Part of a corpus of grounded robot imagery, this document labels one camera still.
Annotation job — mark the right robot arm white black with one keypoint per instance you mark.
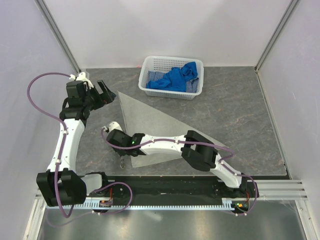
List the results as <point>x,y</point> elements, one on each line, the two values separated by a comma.
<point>199,152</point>

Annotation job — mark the blue towel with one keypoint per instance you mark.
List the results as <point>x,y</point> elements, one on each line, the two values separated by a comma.
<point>189,70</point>

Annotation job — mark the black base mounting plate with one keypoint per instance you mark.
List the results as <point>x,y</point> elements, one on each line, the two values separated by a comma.
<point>177,185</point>

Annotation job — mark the blue checkered cloth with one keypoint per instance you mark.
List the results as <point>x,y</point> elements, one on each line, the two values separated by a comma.
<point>172,81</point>

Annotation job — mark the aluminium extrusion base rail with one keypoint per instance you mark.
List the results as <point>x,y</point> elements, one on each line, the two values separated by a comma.
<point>281,190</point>

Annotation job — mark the white perforated plastic basket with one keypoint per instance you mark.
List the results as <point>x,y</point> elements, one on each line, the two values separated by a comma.
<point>164,64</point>

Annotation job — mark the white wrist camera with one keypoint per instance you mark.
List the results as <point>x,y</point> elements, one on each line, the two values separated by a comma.
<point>82,76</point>
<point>112,126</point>

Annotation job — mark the aluminium corner frame post left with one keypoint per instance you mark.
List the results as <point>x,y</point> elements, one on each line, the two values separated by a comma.
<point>41,4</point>

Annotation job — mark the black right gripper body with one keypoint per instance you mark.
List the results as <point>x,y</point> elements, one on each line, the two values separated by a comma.
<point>121,151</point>

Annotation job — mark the grey cloth napkin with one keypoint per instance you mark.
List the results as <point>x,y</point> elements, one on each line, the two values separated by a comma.
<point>142,118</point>

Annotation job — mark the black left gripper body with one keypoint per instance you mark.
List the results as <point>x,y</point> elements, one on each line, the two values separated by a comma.
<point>93,99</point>

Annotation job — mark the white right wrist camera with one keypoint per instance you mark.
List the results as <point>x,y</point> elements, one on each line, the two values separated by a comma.
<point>112,126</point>

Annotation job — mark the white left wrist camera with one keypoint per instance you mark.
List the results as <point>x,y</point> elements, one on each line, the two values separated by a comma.
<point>82,76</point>

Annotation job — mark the silver metal fork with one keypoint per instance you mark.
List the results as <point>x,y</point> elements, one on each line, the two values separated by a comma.
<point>122,162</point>

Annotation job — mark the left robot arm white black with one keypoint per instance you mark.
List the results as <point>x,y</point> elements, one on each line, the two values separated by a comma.
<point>59,184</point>

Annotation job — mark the aluminium corner frame post right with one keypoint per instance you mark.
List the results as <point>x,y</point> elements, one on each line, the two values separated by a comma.
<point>277,33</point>

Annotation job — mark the aluminium corner frame post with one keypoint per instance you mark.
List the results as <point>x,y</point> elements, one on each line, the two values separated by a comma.
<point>41,4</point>
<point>277,33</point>

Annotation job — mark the slotted cable duct rail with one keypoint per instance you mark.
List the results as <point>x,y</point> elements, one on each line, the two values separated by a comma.
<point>167,204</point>

